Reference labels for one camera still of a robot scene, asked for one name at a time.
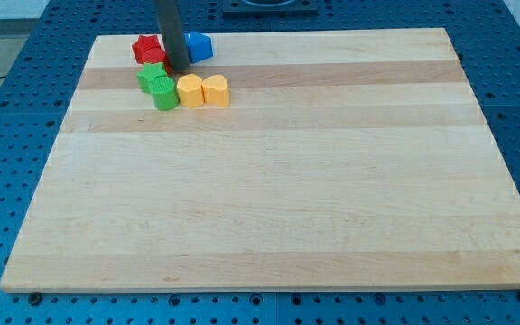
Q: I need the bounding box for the yellow pentagon block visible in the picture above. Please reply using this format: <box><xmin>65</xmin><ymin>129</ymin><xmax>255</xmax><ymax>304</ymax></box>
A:
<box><xmin>176</xmin><ymin>74</ymin><xmax>205</xmax><ymax>108</ymax></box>

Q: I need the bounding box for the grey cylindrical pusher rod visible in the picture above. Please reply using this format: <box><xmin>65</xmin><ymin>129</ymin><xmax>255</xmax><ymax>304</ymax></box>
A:
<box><xmin>153</xmin><ymin>0</ymin><xmax>190</xmax><ymax>71</ymax></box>

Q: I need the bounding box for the red star block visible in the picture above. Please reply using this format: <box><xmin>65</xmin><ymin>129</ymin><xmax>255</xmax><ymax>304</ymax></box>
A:
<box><xmin>132</xmin><ymin>35</ymin><xmax>162</xmax><ymax>64</ymax></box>

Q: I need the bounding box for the yellow heart block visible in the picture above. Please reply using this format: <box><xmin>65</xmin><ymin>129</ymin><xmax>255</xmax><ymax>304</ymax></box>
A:
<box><xmin>202</xmin><ymin>74</ymin><xmax>230</xmax><ymax>107</ymax></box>

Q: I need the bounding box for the blue pentagon block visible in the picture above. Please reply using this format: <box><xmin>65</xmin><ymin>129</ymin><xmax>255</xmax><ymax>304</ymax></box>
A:
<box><xmin>184</xmin><ymin>32</ymin><xmax>214</xmax><ymax>63</ymax></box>

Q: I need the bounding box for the green cylinder block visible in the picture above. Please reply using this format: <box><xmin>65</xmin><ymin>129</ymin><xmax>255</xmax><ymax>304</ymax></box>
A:
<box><xmin>150</xmin><ymin>76</ymin><xmax>179</xmax><ymax>111</ymax></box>

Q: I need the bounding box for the wooden board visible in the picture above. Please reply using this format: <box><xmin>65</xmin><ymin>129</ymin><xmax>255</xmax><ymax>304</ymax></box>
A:
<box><xmin>0</xmin><ymin>28</ymin><xmax>520</xmax><ymax>293</ymax></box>

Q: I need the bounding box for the green star block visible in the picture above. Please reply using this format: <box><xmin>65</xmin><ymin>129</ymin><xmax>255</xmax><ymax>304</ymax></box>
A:
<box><xmin>136</xmin><ymin>62</ymin><xmax>168</xmax><ymax>94</ymax></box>

